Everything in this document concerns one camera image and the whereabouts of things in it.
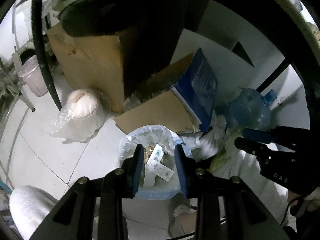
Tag white paper tag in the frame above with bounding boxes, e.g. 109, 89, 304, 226
146, 144, 175, 182

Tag gold cracker wrapper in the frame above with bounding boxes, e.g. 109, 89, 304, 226
144, 145, 155, 163

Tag blue-lined trash bin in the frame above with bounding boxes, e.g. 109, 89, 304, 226
118, 125, 191, 200

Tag pink trash bucket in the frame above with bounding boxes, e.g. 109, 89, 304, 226
18, 55, 48, 97

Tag person's right hand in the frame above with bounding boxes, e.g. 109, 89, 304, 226
287, 187, 320, 211

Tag blue water jug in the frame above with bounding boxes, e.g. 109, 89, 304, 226
223, 88, 277, 130

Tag blue cardboard box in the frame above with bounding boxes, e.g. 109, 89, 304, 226
115, 49, 217, 134

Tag bagged white rice cooker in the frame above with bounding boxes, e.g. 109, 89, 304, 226
49, 88, 112, 142

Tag brown cardboard sheet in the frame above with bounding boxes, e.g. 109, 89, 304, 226
47, 23, 125, 113

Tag stainless steel sink stand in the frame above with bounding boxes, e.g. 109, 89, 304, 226
1, 0, 35, 134

